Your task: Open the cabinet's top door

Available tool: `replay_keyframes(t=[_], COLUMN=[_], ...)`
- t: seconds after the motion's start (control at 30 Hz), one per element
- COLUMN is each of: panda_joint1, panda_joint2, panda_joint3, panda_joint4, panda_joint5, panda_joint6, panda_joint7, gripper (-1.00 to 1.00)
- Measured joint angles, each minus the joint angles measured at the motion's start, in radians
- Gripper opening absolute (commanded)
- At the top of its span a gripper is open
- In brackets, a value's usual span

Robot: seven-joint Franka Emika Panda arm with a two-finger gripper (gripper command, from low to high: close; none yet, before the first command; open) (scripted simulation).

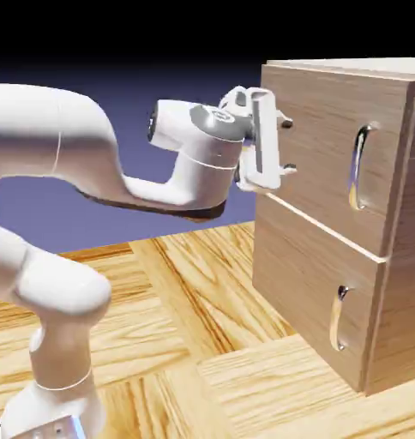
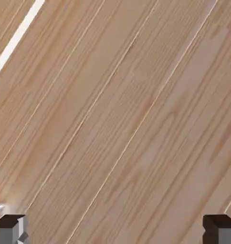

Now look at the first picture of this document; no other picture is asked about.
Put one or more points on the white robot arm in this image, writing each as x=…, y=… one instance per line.
x=180, y=171

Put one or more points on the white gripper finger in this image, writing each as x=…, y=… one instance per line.
x=285, y=122
x=287, y=168

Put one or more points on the wood cabinet door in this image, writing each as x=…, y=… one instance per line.
x=303, y=284
x=324, y=144

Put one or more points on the light wood cabinet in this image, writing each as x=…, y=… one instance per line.
x=399, y=240

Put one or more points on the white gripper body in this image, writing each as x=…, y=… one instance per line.
x=268, y=144

